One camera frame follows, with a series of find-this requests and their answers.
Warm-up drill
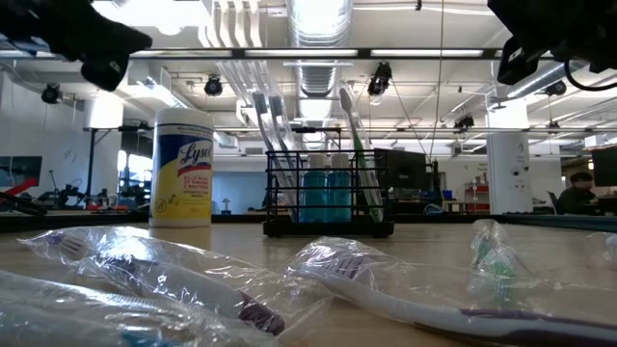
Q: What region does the black monitor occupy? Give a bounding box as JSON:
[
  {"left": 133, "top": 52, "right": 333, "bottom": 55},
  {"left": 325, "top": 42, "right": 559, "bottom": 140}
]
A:
[
  {"left": 591, "top": 146, "right": 617, "bottom": 188},
  {"left": 373, "top": 147, "right": 438, "bottom": 206}
]

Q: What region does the teal tube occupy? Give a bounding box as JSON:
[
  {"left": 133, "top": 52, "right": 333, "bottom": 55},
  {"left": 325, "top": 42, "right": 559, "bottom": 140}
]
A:
[
  {"left": 327, "top": 152, "right": 353, "bottom": 224},
  {"left": 301, "top": 153, "right": 330, "bottom": 224}
]

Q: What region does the red shelf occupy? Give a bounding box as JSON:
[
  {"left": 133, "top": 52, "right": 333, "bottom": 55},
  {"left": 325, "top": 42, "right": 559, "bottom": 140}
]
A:
[{"left": 464, "top": 181, "right": 492, "bottom": 213}]

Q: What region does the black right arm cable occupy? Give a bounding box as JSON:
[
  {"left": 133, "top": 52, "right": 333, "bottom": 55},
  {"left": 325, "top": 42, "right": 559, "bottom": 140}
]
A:
[{"left": 562, "top": 57, "right": 617, "bottom": 93}]

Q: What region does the silver ventilation duct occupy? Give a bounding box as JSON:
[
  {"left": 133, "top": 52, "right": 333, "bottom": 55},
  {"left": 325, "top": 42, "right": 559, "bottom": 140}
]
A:
[
  {"left": 503, "top": 60, "right": 587, "bottom": 100},
  {"left": 286, "top": 0, "right": 356, "bottom": 97}
]

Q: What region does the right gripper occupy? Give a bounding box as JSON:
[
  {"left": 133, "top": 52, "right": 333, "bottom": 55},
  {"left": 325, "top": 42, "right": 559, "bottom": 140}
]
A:
[{"left": 487, "top": 0, "right": 617, "bottom": 86}]

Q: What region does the person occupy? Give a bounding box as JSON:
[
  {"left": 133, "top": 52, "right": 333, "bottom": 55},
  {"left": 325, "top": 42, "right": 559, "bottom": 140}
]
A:
[{"left": 557, "top": 171, "right": 604, "bottom": 216}]

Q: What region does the black office chair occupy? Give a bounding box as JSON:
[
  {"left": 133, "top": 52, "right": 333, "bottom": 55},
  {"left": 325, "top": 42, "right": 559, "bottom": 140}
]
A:
[{"left": 546, "top": 190, "right": 563, "bottom": 216}]

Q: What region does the black wire caddy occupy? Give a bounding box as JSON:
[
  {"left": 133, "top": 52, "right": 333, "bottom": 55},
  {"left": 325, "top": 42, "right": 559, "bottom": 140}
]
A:
[{"left": 262, "top": 148, "right": 395, "bottom": 239}]

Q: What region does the Lysol wipes canister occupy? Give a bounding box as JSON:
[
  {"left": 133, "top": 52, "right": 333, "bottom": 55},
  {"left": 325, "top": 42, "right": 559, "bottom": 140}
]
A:
[{"left": 148, "top": 107, "right": 216, "bottom": 228}]

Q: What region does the white round column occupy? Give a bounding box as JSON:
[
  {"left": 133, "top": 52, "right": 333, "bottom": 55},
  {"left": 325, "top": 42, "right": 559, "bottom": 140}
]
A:
[{"left": 485, "top": 98, "right": 532, "bottom": 216}]

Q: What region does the black pole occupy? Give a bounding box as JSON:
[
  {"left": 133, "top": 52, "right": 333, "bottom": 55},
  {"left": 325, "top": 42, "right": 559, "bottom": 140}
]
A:
[{"left": 85, "top": 128, "right": 96, "bottom": 211}]

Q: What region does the dark wall screen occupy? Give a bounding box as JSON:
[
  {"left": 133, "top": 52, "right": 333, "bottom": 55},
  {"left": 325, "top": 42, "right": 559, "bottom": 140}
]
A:
[{"left": 0, "top": 156, "right": 43, "bottom": 188}]

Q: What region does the black aluminium table frame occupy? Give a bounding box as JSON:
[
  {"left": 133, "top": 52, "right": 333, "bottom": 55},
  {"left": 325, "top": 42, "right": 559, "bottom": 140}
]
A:
[{"left": 0, "top": 210, "right": 617, "bottom": 233}]

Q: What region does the black overhead frame beam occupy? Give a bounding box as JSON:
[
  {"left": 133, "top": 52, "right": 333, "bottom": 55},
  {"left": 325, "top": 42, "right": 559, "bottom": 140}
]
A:
[{"left": 129, "top": 46, "right": 512, "bottom": 61}]

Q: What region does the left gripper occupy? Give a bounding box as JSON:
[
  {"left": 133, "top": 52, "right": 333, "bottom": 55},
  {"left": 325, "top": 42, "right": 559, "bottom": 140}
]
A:
[{"left": 0, "top": 0, "right": 153, "bottom": 93}]

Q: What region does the purple toothbrush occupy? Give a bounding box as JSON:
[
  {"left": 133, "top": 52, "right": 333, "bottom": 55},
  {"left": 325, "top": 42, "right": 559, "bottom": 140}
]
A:
[
  {"left": 17, "top": 225, "right": 286, "bottom": 336},
  {"left": 283, "top": 235, "right": 617, "bottom": 347}
]

